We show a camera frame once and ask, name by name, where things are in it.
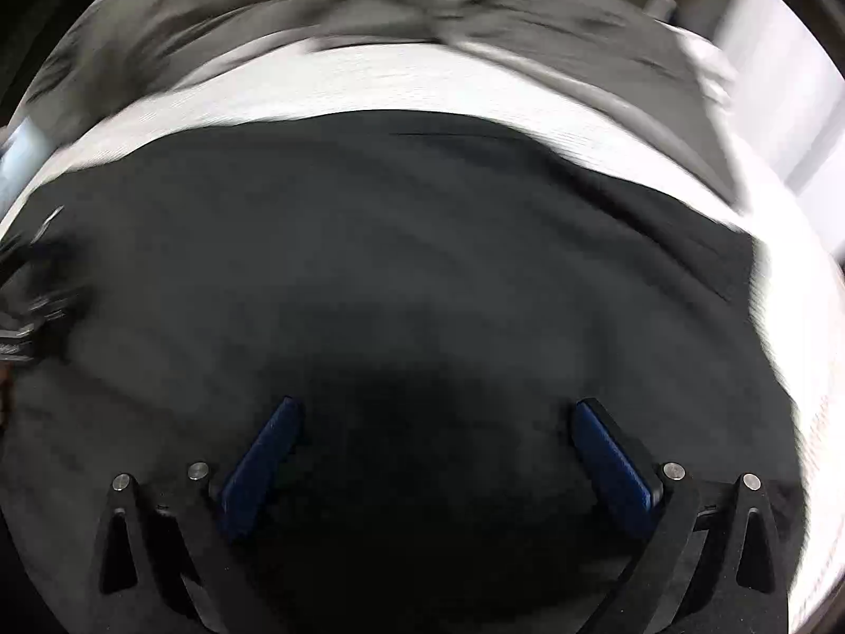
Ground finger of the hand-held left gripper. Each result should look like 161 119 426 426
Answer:
0 208 90 366

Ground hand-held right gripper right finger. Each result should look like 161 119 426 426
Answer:
571 397 791 634

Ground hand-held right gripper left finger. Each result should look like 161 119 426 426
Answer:
94 395 306 634

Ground black pants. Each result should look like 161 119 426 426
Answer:
0 109 810 634

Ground grey duvet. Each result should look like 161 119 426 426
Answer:
20 0 754 212

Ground white striped bed mattress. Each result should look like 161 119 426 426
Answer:
0 33 836 630

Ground white wardrobe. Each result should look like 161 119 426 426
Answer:
709 0 845 194

